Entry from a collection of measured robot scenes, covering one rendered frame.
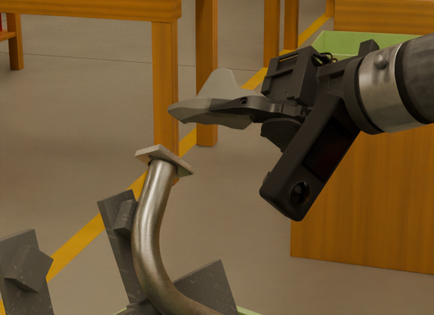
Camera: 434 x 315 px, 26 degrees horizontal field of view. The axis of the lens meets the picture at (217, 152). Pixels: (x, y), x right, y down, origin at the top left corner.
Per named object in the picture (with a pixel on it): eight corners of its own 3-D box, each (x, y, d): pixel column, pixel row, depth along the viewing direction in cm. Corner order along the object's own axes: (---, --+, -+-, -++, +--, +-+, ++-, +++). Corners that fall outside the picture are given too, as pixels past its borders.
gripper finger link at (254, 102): (216, 113, 93) (303, 125, 91) (212, 128, 92) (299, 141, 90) (210, 86, 89) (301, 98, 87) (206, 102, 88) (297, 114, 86)
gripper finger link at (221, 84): (180, 72, 96) (268, 84, 93) (165, 121, 93) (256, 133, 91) (175, 54, 93) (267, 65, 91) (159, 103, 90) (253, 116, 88)
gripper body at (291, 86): (310, 99, 97) (409, 71, 89) (293, 170, 93) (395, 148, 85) (263, 59, 93) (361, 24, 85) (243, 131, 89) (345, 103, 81)
